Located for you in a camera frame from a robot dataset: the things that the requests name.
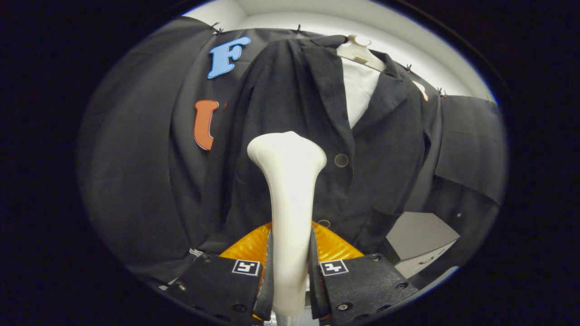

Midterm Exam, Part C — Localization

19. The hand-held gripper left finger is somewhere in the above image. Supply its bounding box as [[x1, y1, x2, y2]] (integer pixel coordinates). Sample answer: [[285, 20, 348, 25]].
[[159, 222, 275, 324]]

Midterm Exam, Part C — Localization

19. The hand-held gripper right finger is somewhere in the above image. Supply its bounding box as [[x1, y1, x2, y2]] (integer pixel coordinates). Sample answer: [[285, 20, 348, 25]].
[[309, 221, 420, 324]]

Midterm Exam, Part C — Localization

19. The white garment steamer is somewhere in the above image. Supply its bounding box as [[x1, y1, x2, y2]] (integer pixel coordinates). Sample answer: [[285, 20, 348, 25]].
[[247, 131, 327, 326]]

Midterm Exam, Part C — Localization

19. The white undershirt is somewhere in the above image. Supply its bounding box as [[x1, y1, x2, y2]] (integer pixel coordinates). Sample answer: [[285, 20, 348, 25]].
[[342, 57, 381, 129]]

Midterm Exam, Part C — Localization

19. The black blazer jacket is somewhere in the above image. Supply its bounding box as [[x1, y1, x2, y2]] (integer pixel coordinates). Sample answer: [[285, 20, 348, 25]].
[[199, 35, 431, 256]]

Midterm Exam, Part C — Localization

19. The grey cabinet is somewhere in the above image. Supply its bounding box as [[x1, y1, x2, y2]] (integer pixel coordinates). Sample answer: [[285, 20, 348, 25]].
[[386, 211, 460, 279]]

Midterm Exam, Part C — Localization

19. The black backdrop cloth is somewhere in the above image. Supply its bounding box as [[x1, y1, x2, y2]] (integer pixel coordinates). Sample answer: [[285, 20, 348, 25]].
[[76, 16, 508, 290]]

